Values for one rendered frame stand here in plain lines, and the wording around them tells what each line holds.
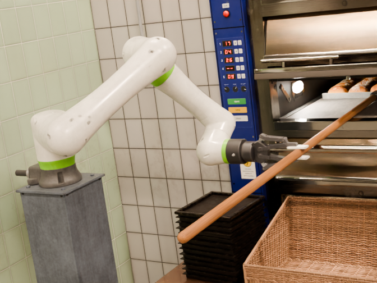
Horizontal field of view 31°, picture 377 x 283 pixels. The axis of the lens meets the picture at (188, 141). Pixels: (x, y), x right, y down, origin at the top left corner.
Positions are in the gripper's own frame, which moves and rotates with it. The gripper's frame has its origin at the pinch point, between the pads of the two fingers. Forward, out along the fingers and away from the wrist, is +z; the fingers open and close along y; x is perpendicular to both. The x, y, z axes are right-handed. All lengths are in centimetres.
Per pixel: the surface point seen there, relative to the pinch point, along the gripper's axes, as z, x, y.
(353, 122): 3, -52, 2
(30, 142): -123, 2, -3
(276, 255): -27, -31, 54
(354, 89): -11, -102, -3
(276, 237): -28, -34, 47
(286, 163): 1.7, 14.7, -0.4
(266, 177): 1.6, 30.6, -0.5
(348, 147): 12.7, -14.8, 2.3
